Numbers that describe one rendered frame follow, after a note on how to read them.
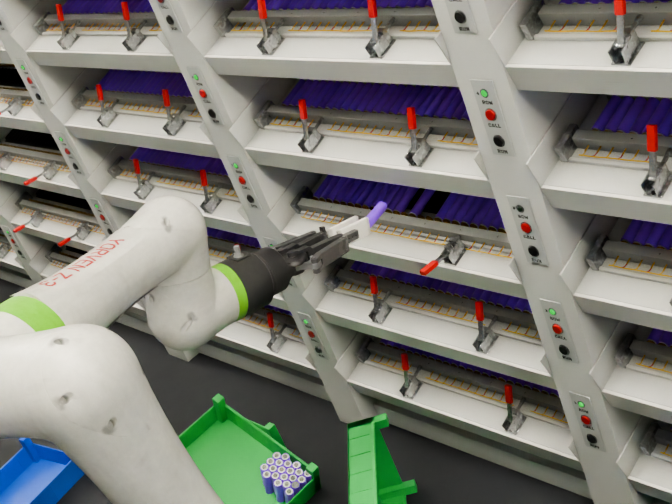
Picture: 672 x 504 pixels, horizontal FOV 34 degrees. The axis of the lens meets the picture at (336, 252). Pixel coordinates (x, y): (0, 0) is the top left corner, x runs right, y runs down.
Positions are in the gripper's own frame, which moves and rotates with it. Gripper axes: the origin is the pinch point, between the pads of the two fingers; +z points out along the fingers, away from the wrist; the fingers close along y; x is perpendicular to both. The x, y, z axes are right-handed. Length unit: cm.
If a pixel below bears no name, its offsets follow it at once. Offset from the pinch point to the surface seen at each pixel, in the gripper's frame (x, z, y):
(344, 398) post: 52, 22, 37
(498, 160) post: -13.5, 4.4, -30.6
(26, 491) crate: 72, -27, 106
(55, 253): 40, 28, 169
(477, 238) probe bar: 4.4, 13.9, -15.7
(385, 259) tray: 10.2, 11.3, 4.6
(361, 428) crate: 44.7, 5.5, 13.5
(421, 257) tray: 8.4, 11.2, -4.7
